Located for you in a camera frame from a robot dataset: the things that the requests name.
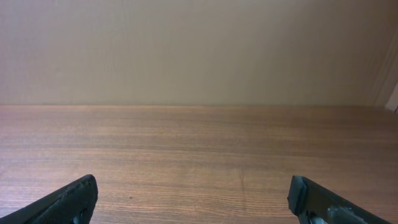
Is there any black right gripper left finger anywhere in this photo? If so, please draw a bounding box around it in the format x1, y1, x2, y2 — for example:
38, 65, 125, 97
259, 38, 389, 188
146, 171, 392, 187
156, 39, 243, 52
1, 174, 98, 224

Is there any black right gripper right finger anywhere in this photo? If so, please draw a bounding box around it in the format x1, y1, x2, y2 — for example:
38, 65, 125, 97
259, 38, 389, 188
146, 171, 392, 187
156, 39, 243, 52
287, 175, 390, 224

